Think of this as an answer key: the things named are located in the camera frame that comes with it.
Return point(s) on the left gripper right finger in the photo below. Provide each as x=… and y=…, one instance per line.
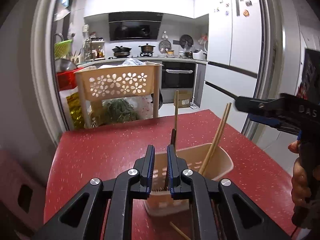
x=220, y=210

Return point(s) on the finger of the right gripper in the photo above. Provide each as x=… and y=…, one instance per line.
x=262, y=106

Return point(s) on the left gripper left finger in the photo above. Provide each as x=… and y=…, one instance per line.
x=103, y=209

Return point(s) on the bamboo chopstick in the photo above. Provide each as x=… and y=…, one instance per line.
x=215, y=142
x=180, y=232
x=218, y=142

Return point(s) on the blue patterned chopstick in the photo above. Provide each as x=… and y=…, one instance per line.
x=172, y=177

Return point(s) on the person right hand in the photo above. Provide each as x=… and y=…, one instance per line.
x=300, y=190

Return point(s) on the pink plastic stool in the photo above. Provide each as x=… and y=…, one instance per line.
x=21, y=195

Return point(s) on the white refrigerator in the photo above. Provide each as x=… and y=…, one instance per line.
x=235, y=39

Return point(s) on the white rice cooker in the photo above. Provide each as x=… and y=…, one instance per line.
x=199, y=54

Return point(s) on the cardboard box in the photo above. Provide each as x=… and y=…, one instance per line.
x=182, y=98

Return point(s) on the green vegetables in bag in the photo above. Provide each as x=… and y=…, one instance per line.
x=118, y=111

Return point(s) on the black built-in oven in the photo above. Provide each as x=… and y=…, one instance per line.
x=178, y=75

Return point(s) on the yellow oil bottle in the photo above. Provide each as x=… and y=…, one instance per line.
x=74, y=105

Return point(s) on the red plastic basket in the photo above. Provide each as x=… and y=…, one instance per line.
x=66, y=80

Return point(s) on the beige flower-pattern storage cart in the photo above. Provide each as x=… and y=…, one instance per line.
x=113, y=82

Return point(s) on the brown cooking pot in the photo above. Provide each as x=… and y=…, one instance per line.
x=146, y=49

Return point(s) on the steel mixing bowl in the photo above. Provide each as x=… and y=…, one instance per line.
x=63, y=65

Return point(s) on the black wok on stove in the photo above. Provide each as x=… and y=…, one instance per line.
x=121, y=51

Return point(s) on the green plastic basket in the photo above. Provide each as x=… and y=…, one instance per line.
x=61, y=48

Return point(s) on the black range hood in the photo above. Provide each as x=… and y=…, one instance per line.
x=134, y=25

